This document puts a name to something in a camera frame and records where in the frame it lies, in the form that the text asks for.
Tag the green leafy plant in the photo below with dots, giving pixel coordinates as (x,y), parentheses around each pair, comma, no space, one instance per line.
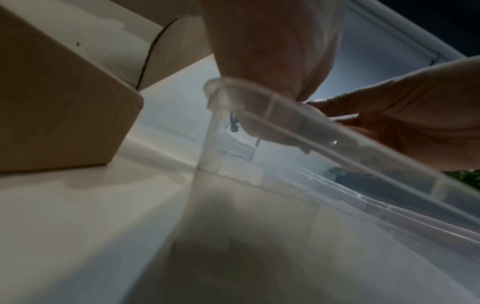
(465,175)

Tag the clear compartment tray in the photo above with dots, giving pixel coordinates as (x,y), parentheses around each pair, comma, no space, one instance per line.
(300,237)

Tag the person's right hand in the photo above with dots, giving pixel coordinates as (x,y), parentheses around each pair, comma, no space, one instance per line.
(420,118)

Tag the person's left hand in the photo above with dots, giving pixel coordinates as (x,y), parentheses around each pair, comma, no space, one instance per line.
(270,44)

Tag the brown cardboard box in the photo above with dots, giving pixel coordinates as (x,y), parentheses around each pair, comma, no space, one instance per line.
(56,104)

